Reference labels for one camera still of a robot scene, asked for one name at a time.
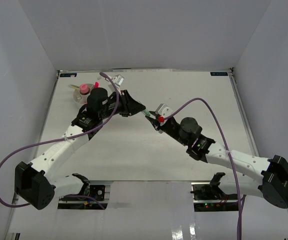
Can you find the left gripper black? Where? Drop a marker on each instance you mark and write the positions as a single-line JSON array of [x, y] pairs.
[[130, 106]]

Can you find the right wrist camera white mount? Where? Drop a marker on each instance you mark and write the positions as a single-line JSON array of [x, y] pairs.
[[164, 110]]

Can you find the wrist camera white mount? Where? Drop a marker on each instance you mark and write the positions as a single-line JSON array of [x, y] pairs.
[[164, 110], [117, 82]]

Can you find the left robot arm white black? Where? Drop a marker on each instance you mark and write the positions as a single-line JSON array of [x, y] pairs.
[[34, 181]]

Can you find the white round divided organizer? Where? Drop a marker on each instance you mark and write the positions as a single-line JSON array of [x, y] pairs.
[[81, 99]]

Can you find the pink capped crayon tube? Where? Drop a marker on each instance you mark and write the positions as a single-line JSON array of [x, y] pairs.
[[84, 89]]

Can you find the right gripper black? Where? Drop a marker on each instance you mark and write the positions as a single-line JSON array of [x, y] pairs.
[[155, 123]]

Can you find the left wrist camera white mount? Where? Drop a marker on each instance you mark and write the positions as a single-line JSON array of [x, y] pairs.
[[117, 82]]

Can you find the blue table label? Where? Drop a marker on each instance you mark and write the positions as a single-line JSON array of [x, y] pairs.
[[67, 75], [218, 73]]

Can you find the mint green highlighter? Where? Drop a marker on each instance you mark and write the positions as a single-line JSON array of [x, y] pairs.
[[144, 110]]

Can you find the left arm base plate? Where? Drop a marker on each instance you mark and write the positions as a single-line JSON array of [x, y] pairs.
[[94, 197]]

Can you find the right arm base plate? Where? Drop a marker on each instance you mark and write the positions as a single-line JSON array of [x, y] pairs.
[[211, 199]]

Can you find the right blue table label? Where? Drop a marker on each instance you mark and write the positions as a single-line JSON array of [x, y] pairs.
[[218, 73]]

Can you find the black highlighter pink cap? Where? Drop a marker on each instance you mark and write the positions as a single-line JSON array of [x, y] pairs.
[[96, 85]]

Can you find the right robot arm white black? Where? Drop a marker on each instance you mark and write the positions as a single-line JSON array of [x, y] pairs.
[[262, 177]]

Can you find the yellow pen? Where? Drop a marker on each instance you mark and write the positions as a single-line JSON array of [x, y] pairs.
[[75, 87]]

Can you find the left blue table label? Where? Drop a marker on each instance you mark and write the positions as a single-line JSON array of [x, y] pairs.
[[67, 75]]

